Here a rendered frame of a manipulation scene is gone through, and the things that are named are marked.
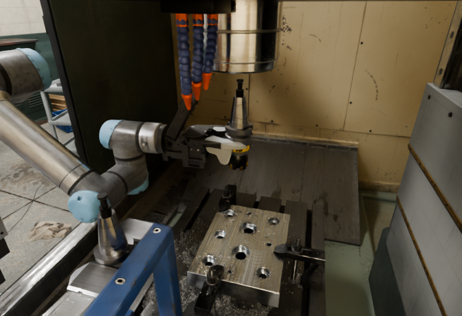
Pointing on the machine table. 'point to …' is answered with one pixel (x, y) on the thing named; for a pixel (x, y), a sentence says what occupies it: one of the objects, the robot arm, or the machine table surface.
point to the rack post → (168, 284)
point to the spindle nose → (247, 37)
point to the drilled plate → (251, 288)
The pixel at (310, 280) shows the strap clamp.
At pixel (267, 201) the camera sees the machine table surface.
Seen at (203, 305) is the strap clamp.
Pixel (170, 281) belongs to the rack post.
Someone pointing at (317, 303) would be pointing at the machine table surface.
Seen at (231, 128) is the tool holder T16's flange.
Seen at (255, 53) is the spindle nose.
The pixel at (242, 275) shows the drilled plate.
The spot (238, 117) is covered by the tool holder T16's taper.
